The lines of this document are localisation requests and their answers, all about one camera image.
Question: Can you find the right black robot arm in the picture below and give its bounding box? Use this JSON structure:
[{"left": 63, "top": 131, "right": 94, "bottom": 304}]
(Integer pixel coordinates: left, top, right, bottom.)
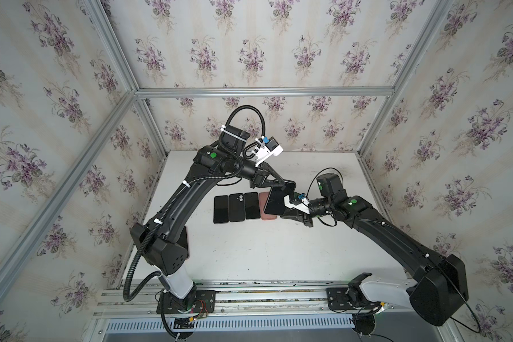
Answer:
[{"left": 279, "top": 173, "right": 469, "bottom": 326}]

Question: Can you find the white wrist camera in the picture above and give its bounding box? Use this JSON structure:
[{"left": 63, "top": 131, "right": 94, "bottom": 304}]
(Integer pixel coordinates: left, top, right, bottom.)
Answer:
[
  {"left": 284, "top": 192, "right": 310, "bottom": 215},
  {"left": 254, "top": 135, "right": 284, "bottom": 167}
]

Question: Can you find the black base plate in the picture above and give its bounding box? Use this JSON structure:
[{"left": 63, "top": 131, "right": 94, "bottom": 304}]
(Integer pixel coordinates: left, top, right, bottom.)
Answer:
[
  {"left": 326, "top": 286, "right": 382, "bottom": 313},
  {"left": 156, "top": 290, "right": 217, "bottom": 314}
]

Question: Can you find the left corrugated black cable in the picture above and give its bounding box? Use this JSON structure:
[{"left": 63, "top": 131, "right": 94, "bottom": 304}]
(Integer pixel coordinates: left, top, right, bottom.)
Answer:
[{"left": 123, "top": 104, "right": 266, "bottom": 303}]

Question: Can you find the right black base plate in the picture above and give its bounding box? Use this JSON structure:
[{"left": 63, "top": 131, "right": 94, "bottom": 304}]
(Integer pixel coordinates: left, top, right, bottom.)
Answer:
[{"left": 326, "top": 286, "right": 382, "bottom": 313}]

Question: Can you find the aluminium rail base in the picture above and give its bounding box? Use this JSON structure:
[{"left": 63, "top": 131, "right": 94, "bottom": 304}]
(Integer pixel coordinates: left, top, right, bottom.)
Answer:
[{"left": 91, "top": 279, "right": 447, "bottom": 319}]

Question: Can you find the pink phone case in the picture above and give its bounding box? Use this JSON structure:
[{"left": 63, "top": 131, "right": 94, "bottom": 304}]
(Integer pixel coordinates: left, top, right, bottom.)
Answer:
[{"left": 258, "top": 191, "right": 278, "bottom": 222}]

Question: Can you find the aluminium frame cage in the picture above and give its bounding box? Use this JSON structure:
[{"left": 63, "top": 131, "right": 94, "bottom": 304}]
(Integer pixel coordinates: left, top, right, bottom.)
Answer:
[{"left": 0, "top": 0, "right": 454, "bottom": 309}]

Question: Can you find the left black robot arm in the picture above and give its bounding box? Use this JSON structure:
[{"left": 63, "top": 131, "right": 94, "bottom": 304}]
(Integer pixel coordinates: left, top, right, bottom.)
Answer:
[{"left": 123, "top": 125, "right": 285, "bottom": 302}]

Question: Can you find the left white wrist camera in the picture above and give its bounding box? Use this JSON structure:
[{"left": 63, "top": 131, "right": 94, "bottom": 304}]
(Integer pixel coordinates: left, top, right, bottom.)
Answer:
[{"left": 254, "top": 135, "right": 284, "bottom": 167}]

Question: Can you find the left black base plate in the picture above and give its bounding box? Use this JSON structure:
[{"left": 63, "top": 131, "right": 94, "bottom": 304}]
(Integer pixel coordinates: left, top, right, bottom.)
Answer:
[{"left": 156, "top": 290, "right": 217, "bottom": 314}]

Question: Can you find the white vented grille strip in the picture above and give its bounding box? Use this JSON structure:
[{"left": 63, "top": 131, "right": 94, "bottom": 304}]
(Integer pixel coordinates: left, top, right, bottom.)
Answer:
[{"left": 105, "top": 313, "right": 355, "bottom": 334}]

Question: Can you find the pink-cased phone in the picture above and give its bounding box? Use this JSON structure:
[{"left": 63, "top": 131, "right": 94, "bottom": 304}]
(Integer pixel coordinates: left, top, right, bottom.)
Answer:
[{"left": 245, "top": 192, "right": 261, "bottom": 219}]

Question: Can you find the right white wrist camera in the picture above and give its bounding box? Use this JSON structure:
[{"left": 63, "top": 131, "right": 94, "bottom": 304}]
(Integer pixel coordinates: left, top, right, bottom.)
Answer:
[{"left": 284, "top": 192, "right": 310, "bottom": 215}]

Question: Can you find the black phone case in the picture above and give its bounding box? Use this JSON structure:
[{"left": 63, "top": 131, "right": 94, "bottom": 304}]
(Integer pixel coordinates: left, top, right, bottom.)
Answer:
[{"left": 228, "top": 193, "right": 246, "bottom": 222}]

